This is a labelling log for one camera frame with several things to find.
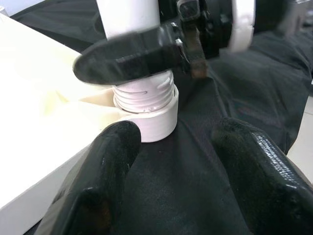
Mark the black fabric table cover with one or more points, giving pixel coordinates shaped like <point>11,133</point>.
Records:
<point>195,171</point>

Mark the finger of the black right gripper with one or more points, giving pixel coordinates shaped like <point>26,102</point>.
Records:
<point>127,58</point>

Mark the white plastic table leg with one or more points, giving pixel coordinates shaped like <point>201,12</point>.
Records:
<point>129,17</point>

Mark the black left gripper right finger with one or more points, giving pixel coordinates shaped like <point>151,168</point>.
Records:
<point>264,186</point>

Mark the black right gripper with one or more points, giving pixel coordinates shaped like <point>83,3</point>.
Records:
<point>212,29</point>

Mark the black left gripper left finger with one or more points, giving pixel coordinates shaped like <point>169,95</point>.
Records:
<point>93,191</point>

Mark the white plastic children table top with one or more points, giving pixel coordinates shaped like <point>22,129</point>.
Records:
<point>24,73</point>

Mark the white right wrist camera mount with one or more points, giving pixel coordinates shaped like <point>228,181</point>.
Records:
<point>242,24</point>

